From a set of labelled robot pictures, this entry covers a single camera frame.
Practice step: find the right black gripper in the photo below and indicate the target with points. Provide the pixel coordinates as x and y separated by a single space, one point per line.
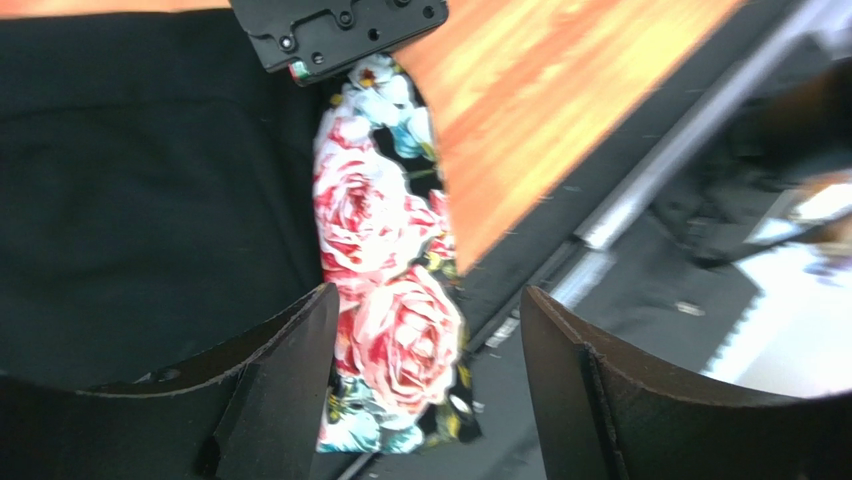
316 39

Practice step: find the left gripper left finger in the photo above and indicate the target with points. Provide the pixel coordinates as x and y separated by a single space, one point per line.
248 408

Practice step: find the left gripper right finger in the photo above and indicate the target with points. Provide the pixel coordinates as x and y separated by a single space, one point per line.
605 409

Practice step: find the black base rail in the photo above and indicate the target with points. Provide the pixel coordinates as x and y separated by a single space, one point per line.
671 235

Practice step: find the black t shirt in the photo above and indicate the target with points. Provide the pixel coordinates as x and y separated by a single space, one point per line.
161 194

